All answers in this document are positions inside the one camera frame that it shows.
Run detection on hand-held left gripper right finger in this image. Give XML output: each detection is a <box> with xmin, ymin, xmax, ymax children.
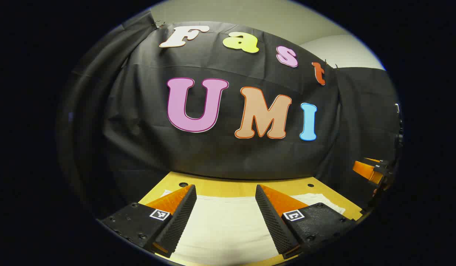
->
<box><xmin>255</xmin><ymin>184</ymin><xmax>358</xmax><ymax>259</ymax></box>

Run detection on black backdrop cloth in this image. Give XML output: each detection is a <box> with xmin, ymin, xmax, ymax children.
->
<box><xmin>56</xmin><ymin>11</ymin><xmax>402</xmax><ymax>222</ymax></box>

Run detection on white jeans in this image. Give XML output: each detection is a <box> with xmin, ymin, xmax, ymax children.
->
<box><xmin>161</xmin><ymin>190</ymin><xmax>346</xmax><ymax>265</ymax></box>

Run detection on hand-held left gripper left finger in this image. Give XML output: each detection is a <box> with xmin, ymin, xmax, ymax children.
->
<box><xmin>98</xmin><ymin>184</ymin><xmax>198</xmax><ymax>258</ymax></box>

